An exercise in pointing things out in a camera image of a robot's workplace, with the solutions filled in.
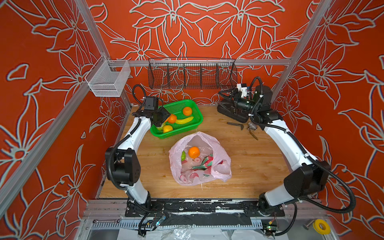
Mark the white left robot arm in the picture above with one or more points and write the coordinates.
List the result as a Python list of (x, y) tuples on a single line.
[(123, 168)]

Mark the black plastic tool case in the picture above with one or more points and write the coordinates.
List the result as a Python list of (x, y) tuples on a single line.
[(236, 110)]

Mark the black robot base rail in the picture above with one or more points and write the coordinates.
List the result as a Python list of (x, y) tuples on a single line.
[(209, 212)]

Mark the orange fruit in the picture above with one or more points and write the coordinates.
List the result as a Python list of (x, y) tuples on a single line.
[(172, 119), (187, 111)]

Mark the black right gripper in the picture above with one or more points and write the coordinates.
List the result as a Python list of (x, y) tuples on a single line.
[(235, 94)]

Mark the yellow lemon fruit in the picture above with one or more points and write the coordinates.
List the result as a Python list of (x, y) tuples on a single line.
[(167, 128)]

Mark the white wire mesh basket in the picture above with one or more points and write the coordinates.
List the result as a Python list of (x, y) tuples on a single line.
[(108, 78)]

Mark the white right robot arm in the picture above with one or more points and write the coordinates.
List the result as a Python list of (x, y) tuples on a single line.
[(308, 175)]

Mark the black wire wall basket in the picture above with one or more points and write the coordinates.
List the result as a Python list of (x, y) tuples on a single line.
[(192, 73)]

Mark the yellow tape roll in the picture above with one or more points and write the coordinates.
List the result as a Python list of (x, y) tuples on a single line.
[(321, 227)]

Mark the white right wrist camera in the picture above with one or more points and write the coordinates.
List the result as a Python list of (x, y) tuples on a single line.
[(242, 89)]

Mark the dark metal bracket tool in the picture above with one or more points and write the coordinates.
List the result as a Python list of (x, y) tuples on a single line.
[(236, 124)]

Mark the yellow toy banana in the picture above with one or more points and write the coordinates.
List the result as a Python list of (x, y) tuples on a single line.
[(184, 121)]

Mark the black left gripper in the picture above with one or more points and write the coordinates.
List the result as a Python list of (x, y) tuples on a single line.
[(165, 114)]

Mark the green pepper in bag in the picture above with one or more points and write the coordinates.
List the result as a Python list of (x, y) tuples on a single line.
[(183, 156)]

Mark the red green dragon fruit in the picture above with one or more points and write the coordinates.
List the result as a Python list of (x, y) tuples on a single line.
[(206, 163)]

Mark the green plastic perforated basket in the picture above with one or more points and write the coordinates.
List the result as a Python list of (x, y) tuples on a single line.
[(176, 108)]

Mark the pink translucent plastic bag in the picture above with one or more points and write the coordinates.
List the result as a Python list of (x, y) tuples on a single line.
[(182, 171)]

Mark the silver metal fitting tool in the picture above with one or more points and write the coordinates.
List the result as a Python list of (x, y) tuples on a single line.
[(251, 128)]

